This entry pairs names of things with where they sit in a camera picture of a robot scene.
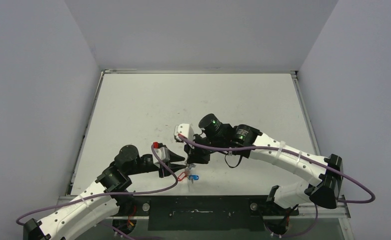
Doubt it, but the blue key tag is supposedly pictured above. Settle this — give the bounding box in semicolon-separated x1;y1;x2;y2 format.
187;174;200;182

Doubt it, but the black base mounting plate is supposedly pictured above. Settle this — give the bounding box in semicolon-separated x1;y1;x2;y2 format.
113;195;299;232

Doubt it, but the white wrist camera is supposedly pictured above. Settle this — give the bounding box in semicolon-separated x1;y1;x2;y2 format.
173;123;195;142
152;142;170;167

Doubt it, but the red key tag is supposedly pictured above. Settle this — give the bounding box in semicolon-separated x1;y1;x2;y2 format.
177;171;187;182

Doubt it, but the silver metal key plate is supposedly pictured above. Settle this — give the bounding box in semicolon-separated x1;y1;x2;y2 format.
185;163;196;193

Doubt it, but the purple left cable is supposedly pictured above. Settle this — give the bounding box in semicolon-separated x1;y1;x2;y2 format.
15;145;179;240

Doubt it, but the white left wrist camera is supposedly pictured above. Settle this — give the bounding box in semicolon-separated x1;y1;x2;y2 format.
152;142;170;167

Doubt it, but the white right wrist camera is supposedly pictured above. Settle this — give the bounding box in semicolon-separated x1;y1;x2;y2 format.
173;123;195;142

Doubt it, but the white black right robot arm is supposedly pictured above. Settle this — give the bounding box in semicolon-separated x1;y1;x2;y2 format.
174;113;343;215

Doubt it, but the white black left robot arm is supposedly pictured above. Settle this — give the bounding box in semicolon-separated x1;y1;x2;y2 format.
23;143;185;240

